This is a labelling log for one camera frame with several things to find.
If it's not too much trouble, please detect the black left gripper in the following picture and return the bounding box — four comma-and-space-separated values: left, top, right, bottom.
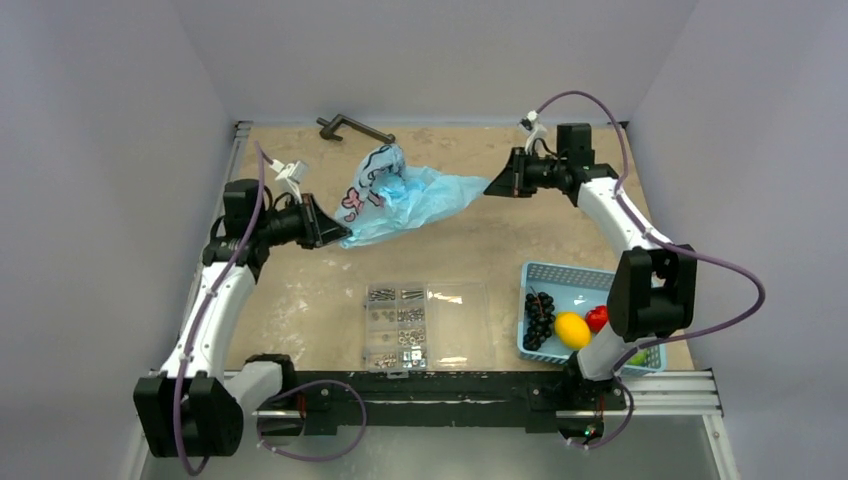
255, 193, 350, 250

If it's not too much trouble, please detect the clear plastic organizer box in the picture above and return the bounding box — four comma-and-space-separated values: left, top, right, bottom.
362, 282, 495, 377

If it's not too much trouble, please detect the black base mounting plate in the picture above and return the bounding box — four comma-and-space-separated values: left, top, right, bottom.
252, 371, 627, 435

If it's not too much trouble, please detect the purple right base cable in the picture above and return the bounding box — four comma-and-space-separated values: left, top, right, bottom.
564, 377, 637, 452

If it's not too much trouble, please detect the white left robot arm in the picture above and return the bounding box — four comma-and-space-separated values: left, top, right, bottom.
133, 179, 351, 458

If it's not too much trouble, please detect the light blue printed plastic bag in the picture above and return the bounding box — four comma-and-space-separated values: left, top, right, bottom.
335, 144, 490, 249

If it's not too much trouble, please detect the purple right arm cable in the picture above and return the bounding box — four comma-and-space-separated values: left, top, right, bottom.
535, 90, 767, 372

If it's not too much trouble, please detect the aluminium extrusion rail frame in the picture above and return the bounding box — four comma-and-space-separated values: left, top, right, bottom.
177, 154, 722, 464

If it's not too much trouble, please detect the light blue plastic basket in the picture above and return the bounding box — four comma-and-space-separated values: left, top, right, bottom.
516, 260, 669, 379

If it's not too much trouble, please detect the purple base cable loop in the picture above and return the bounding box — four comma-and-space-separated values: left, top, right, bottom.
255, 379, 368, 464

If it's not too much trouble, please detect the yellow fake lemon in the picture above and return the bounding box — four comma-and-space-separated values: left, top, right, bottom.
554, 312, 592, 351

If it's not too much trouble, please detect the dark metal crank handle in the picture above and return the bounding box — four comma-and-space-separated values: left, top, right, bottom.
316, 114, 396, 144

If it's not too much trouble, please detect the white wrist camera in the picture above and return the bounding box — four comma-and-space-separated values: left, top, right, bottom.
519, 110, 548, 153
270, 159, 309, 202

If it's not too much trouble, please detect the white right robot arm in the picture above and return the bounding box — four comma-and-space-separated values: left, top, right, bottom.
485, 120, 697, 407

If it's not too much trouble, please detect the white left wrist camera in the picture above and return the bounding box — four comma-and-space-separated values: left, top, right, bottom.
270, 159, 309, 202

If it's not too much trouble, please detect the red fake bell pepper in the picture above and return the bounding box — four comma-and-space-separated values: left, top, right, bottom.
584, 305, 609, 334

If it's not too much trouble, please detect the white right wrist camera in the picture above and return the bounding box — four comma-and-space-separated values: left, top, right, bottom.
519, 110, 548, 153

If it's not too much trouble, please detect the dark fake grape bunch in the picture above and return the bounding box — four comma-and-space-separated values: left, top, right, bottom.
522, 289, 555, 351

